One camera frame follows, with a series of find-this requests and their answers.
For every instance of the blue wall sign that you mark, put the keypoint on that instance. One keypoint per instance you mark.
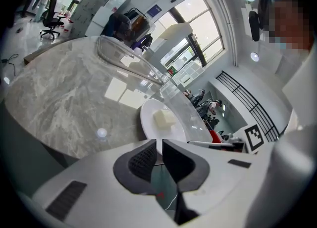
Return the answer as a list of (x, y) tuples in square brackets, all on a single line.
[(154, 11)]

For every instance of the person's head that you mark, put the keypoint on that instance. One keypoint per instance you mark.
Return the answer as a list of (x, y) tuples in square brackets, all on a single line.
[(287, 19)]

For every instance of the white shelf unit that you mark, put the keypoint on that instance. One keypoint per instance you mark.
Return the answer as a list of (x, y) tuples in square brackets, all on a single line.
[(190, 71)]

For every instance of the white round plate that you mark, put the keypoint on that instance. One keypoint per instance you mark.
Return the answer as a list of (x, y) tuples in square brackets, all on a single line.
[(148, 123)]

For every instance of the black head-worn camera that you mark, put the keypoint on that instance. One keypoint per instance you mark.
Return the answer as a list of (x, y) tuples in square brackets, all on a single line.
[(253, 25)]

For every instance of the black office chair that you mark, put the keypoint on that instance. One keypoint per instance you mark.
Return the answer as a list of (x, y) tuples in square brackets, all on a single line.
[(50, 16)]

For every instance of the red cabinet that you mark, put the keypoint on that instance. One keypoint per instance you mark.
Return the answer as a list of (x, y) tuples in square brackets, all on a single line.
[(214, 136)]

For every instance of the clear plastic water bottle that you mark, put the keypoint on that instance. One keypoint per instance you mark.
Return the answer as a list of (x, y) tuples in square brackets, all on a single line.
[(172, 70)]

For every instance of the person's right forearm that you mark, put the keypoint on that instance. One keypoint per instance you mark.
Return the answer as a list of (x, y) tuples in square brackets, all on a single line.
[(292, 167)]

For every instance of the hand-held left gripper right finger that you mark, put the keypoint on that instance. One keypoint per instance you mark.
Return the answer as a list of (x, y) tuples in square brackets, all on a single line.
[(223, 185)]

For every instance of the wooden slatted bench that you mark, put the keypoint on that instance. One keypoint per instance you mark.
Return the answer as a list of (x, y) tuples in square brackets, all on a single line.
[(32, 57)]

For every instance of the white marked partition board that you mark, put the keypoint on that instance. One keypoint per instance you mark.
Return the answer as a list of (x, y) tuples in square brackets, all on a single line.
[(91, 7)]

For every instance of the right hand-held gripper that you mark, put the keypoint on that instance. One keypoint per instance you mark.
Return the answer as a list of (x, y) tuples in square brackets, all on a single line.
[(253, 138)]

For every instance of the clear grey serving tray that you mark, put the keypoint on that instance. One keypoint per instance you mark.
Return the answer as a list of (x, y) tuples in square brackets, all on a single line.
[(116, 59)]

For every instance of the person's white coat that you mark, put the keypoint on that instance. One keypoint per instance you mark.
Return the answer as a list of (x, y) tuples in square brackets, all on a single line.
[(299, 86)]

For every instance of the black metal railing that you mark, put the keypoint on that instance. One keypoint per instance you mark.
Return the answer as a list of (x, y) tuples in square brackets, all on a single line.
[(250, 110)]

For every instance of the glass entrance doors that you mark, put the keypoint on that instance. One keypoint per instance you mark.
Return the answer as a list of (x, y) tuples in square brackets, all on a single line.
[(198, 24)]

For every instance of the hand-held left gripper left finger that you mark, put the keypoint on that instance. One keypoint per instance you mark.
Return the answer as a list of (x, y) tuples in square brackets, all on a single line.
[(86, 177)]

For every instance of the pale food piece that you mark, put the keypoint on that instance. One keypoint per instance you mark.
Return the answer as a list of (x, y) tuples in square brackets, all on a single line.
[(163, 120)]

